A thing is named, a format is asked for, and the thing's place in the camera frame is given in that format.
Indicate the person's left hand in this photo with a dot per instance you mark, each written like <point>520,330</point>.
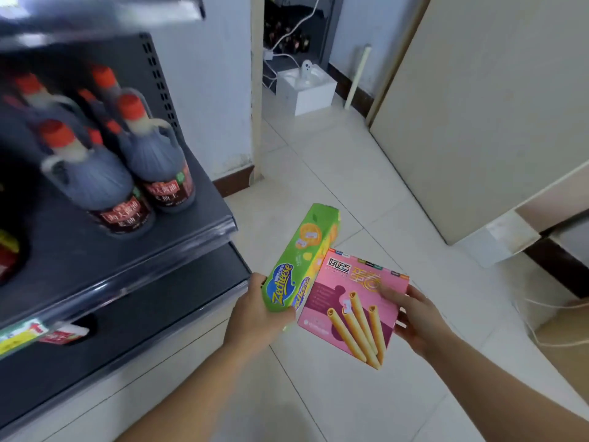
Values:
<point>251,317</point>

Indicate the person's right hand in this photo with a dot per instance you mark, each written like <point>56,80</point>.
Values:
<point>425,324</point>

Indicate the person's left thumb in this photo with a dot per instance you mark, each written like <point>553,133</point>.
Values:
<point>258,281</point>

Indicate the person's right thumb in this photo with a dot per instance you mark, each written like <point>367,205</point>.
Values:
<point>395,296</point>

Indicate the pink wafer roll box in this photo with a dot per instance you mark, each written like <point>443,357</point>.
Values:
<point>349,312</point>

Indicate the green snack box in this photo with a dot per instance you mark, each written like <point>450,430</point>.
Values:
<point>303,253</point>

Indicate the person's left forearm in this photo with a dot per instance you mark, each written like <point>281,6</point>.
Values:
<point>184,395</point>

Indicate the person's right forearm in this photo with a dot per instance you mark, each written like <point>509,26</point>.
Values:
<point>506,395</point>

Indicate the white block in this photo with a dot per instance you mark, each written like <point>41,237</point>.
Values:
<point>501,239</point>

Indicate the group of dark sauce bottles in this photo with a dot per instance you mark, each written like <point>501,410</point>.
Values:
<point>110,170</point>

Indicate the dark metal shelf unit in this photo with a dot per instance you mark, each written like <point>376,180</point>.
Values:
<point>69,262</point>

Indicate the white box appliance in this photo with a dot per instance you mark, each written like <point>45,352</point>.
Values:
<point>306,92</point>

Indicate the red white price tag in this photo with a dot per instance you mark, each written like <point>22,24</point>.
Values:
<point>62,335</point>

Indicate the beige wooden board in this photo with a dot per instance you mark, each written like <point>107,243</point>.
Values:
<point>483,110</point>

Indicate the white pipe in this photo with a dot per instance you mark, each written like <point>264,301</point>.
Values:
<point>357,78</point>

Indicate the row of small dark bottles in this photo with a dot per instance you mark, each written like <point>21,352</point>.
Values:
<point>287,39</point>

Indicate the yellow green price tag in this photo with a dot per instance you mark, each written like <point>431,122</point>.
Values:
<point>18,336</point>

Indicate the red yellow packet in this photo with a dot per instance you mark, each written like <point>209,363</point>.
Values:
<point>7,255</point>

